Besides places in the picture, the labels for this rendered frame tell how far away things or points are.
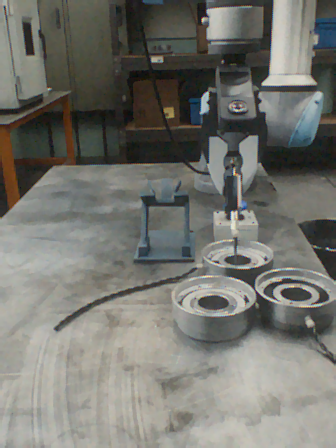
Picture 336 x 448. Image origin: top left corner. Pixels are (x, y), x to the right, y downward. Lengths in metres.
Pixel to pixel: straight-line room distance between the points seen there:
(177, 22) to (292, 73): 3.55
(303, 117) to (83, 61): 3.49
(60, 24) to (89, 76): 0.45
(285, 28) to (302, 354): 0.72
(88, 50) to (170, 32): 0.73
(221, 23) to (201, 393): 0.46
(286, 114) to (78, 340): 0.68
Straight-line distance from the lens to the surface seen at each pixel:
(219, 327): 0.60
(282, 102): 1.11
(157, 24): 4.63
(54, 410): 0.54
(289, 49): 1.12
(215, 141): 0.73
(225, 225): 0.85
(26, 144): 4.93
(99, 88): 4.46
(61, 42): 4.49
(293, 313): 0.63
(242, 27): 0.70
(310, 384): 0.57
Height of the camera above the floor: 1.14
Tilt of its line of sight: 21 degrees down
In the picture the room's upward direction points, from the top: 2 degrees counter-clockwise
